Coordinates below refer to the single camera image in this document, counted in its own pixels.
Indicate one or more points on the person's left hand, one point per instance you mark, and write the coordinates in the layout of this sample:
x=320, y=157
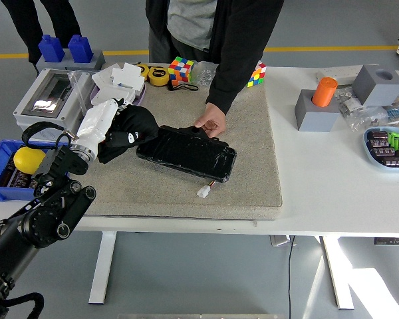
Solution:
x=214, y=116

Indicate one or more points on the black rag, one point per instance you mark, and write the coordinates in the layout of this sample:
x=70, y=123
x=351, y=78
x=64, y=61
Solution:
x=141, y=121

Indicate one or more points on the person's left forearm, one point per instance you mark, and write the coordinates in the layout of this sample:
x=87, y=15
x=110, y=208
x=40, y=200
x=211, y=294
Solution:
x=231, y=83

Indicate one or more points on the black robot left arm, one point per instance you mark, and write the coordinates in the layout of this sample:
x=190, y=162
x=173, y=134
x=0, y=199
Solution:
x=46, y=219

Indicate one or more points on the black table control panel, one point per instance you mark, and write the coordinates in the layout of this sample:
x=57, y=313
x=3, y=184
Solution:
x=392, y=241

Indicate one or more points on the clear bag of screws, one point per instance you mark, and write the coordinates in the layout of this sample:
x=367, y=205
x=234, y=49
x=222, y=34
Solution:
x=204, y=74

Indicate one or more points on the colourful puzzle cube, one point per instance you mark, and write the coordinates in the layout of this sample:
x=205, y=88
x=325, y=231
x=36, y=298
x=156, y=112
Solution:
x=180, y=69
x=256, y=76

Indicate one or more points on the yellow tape measure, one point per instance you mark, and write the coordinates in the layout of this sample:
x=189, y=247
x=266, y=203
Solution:
x=142, y=70
x=158, y=76

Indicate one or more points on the grey-brown mat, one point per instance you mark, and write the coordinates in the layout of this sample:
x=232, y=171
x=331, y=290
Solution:
x=246, y=186

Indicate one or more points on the person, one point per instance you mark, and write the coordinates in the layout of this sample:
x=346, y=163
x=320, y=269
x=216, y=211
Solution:
x=193, y=20
x=23, y=20

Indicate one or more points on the grey socket block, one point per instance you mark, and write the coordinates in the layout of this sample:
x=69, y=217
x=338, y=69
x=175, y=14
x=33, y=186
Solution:
x=314, y=116

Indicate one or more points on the orange cylinder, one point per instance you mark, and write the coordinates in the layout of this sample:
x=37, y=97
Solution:
x=324, y=91

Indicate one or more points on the grey block holder base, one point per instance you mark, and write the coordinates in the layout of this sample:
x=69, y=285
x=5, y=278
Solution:
x=98, y=61

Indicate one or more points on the white perforated strip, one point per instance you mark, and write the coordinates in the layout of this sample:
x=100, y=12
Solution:
x=339, y=71

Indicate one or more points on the clear plastic sleeve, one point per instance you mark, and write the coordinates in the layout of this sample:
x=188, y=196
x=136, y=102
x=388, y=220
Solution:
x=81, y=94

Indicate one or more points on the clear bag of metal parts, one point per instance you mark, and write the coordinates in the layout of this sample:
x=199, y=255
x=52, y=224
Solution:
x=362, y=116

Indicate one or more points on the blue bottle-shaped block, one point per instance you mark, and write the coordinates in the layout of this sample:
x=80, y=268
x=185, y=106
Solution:
x=80, y=50
x=51, y=50

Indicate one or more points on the light blue bowl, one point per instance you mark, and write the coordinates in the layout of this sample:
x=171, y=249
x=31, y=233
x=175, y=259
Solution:
x=369, y=156

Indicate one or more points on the grey block with round hole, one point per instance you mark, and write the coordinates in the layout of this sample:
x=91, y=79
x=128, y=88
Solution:
x=379, y=88

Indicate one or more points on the white table leg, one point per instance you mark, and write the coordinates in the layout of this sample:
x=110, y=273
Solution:
x=101, y=266
x=336, y=272

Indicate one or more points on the yellow lemon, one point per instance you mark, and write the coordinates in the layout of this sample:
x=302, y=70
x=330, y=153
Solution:
x=26, y=160

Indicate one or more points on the blue plastic bin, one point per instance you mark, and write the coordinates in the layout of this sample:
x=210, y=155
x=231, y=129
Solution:
x=0, y=196

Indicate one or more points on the white switch plate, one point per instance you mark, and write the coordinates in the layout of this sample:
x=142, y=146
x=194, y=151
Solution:
x=109, y=93

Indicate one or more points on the silver under-table bracket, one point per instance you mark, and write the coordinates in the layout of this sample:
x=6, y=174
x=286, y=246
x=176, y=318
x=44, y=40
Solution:
x=279, y=241

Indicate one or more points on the grey electrical enclosure box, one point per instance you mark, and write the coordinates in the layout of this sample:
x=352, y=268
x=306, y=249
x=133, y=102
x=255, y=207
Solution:
x=30, y=113

